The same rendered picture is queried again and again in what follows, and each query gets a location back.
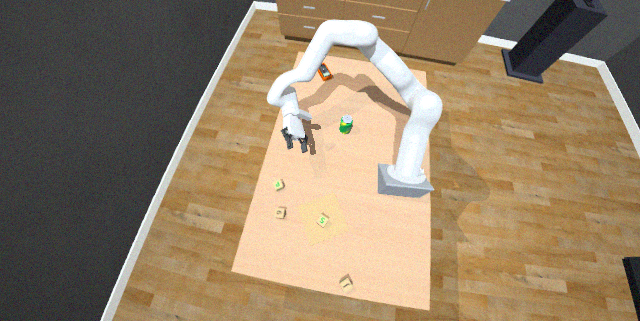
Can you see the pale yellow square mat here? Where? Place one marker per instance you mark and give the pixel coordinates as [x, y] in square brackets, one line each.
[329, 207]

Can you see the green soda can with yellow stripe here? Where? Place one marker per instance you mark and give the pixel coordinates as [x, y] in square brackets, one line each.
[346, 124]

